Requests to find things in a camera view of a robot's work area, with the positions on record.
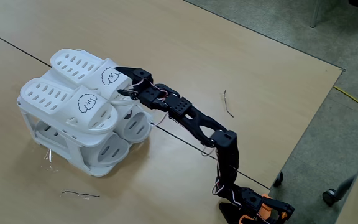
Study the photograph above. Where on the white dog slipper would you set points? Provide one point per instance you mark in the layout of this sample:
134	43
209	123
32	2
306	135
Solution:
121	84
70	113

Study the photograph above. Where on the grey bear slipper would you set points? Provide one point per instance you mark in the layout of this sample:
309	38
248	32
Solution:
138	130
113	150

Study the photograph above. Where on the white two-shelf shoe rack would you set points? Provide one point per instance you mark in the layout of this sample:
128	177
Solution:
76	155

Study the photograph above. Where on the black table caster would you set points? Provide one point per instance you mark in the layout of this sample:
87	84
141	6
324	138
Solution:
278	180

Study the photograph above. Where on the metal chair leg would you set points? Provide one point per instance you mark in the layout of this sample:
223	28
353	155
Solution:
315	14

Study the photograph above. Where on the chair leg with caster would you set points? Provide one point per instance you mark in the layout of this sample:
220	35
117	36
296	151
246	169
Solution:
329	197

